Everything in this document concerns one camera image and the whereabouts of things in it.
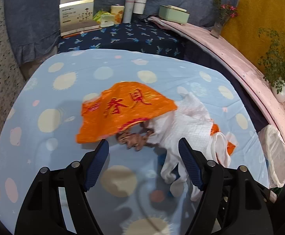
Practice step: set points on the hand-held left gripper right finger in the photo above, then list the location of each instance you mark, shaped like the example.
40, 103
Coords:
190, 166

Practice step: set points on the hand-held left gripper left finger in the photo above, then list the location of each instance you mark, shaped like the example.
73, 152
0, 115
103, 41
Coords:
97, 166

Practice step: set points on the red and white plastic bag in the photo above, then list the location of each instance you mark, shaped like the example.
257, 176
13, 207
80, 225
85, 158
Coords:
230, 148

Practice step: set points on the orange plastic bag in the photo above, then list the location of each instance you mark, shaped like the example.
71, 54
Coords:
122, 107

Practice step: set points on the bin with white liner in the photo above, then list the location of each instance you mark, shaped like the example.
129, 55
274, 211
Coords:
274, 151

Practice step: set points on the light blue planet-print tablecloth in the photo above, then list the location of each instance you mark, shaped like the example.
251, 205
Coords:
59, 127

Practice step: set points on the pink cloth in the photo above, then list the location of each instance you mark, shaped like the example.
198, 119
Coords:
242, 61

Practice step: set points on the green plant in white pot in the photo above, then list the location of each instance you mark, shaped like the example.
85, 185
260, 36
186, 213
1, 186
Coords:
283, 93

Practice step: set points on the navy printed cloth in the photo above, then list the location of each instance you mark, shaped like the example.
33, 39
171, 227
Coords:
132, 39

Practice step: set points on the glass vase with pink flowers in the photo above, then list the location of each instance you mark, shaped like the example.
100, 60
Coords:
217, 28

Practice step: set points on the green packet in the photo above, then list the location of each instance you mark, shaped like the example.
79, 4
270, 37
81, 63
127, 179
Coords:
105, 19

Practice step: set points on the open white carton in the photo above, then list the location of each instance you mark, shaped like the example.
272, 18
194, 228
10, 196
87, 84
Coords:
76, 17

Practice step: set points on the pale green box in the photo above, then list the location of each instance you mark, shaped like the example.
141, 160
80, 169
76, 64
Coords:
174, 14

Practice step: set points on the yellow floral tin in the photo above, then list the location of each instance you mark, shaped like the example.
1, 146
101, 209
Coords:
116, 14

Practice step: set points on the grey cylinder container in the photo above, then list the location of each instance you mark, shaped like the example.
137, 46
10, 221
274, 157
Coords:
127, 11

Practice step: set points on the blue-grey backdrop cloth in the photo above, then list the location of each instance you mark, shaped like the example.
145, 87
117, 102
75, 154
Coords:
34, 17

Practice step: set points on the white cylinder container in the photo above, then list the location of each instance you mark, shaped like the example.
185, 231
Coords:
139, 6

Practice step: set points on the yellow cloth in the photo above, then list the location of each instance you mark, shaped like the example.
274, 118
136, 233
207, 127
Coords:
260, 9

